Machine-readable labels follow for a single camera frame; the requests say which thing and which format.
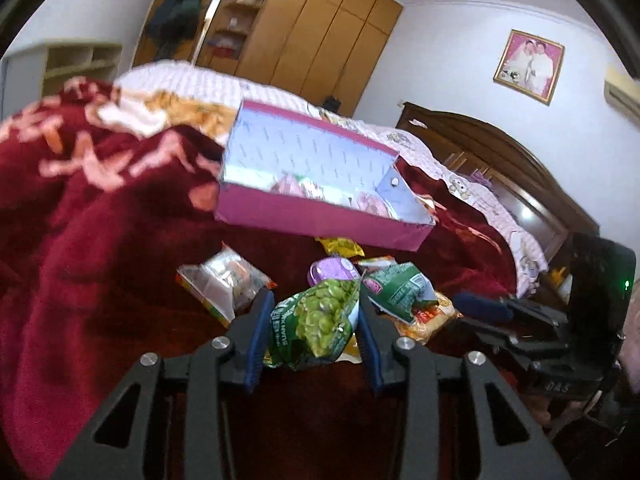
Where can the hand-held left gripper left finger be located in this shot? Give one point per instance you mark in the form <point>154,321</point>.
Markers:
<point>257,345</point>

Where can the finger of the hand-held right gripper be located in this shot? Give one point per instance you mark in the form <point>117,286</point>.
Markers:
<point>485,306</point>
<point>510,342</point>

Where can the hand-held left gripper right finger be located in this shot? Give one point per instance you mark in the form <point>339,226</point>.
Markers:
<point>370,347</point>

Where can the green pea snack packet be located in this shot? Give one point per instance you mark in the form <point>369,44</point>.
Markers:
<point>315,320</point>

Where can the pink cardboard box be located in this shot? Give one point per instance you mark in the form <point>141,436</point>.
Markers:
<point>280,215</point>

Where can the orange noodle packet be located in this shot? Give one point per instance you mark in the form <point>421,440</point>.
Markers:
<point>430,317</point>

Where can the dark green snack packet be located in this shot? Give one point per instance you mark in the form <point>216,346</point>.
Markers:
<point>397,290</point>

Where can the clear snack packet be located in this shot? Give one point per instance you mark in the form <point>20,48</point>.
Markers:
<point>220,280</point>

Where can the small orange snack packet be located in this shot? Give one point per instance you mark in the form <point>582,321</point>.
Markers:
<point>375,263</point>

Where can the purple jelly cup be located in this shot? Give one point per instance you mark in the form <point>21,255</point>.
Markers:
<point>332,270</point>

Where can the yellow snack packet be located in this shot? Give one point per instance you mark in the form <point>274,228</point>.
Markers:
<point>342,247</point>

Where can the dark wooden headboard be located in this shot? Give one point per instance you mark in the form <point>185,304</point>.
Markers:
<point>490,145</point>

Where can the red floral blanket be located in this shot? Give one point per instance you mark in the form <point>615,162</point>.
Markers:
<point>100,220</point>

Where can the small black object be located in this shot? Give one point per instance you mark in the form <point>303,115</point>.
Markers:
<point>331,102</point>

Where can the red folded cloth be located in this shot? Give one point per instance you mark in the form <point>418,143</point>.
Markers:
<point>221,47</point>

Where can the wooden wardrobe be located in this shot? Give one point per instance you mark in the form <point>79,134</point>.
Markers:
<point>325,30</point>

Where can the dark hanging coat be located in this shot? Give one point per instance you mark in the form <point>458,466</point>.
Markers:
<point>175,20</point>

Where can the low cream bookshelf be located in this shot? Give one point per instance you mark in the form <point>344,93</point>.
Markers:
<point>75,62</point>

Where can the wall air conditioner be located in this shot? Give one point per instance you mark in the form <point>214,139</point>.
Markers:
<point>622,92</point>

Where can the framed wall photo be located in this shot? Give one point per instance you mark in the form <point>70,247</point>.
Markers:
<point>530,65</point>

